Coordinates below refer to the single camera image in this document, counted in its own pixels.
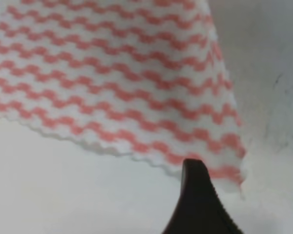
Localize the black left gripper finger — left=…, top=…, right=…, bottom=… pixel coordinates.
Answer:
left=163, top=159, right=242, bottom=234

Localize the pink white wavy striped towel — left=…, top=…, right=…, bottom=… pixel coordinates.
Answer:
left=0, top=0, right=245, bottom=193

